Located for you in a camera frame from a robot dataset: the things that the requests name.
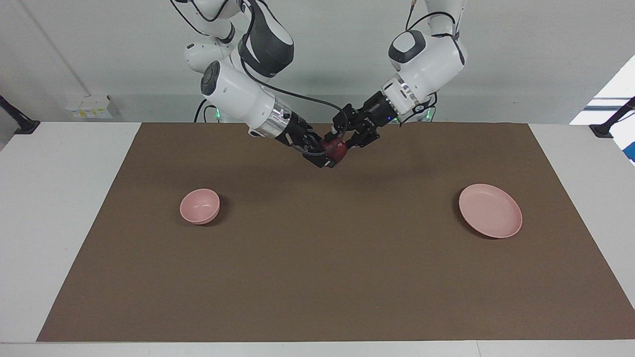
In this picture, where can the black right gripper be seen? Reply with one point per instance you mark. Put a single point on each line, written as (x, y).
(297, 133)

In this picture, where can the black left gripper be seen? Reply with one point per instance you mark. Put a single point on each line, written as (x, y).
(374, 114)

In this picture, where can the dark red apple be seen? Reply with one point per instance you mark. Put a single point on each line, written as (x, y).
(336, 150)

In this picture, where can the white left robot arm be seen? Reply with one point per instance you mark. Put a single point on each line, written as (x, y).
(431, 59)

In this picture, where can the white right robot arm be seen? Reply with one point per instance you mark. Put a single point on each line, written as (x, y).
(238, 96)

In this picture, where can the pink bowl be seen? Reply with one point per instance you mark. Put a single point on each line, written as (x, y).
(199, 206)

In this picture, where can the pink plate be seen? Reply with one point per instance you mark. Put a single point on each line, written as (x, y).
(491, 210)

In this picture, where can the brown table mat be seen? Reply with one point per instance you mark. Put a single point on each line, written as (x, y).
(317, 272)

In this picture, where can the bright window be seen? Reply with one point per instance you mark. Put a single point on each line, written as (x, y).
(615, 89)

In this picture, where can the blue object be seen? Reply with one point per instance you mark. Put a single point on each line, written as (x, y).
(631, 152)

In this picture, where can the white wall socket box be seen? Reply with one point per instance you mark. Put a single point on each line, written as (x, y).
(89, 106)

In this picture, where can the black clamp mount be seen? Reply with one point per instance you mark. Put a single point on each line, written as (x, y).
(22, 125)
(607, 126)

